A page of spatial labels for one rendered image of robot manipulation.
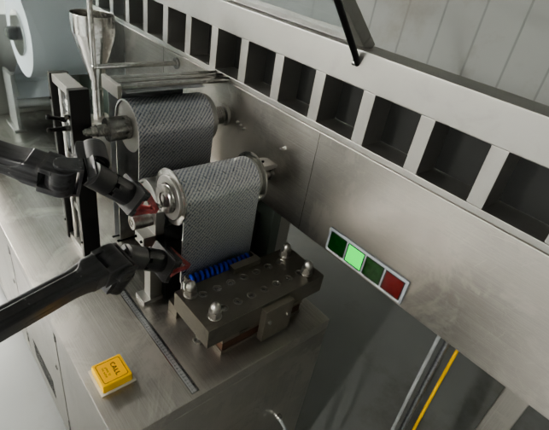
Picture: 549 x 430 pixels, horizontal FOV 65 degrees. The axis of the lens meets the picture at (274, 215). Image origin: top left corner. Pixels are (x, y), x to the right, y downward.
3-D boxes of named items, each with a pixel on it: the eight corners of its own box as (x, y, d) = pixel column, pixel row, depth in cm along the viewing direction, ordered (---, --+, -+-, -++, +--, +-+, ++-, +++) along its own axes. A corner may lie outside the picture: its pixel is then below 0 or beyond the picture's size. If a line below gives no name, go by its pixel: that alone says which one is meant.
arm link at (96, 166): (78, 188, 89) (98, 173, 88) (74, 165, 93) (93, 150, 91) (104, 201, 95) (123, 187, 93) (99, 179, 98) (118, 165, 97)
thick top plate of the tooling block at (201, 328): (173, 308, 114) (174, 291, 111) (284, 260, 139) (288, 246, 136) (207, 349, 105) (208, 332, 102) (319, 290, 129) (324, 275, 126)
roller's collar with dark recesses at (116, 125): (102, 136, 118) (101, 113, 115) (123, 133, 122) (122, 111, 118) (112, 145, 114) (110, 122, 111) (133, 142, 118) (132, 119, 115)
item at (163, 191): (172, 199, 102) (166, 219, 107) (179, 196, 103) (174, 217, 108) (157, 177, 105) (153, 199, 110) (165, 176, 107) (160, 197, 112)
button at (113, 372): (91, 372, 103) (90, 366, 101) (119, 359, 107) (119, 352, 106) (103, 394, 98) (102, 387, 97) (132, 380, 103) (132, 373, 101)
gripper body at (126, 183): (133, 218, 98) (108, 206, 92) (113, 197, 104) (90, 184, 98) (151, 195, 98) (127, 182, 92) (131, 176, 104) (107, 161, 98)
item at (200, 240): (179, 281, 117) (182, 226, 107) (248, 255, 131) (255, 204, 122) (180, 282, 117) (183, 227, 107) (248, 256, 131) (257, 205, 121)
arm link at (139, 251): (131, 254, 96) (123, 237, 100) (115, 276, 98) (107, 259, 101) (156, 258, 102) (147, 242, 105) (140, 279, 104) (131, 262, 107)
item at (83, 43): (78, 177, 175) (64, 26, 144) (112, 170, 183) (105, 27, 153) (92, 193, 167) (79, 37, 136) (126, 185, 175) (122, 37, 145)
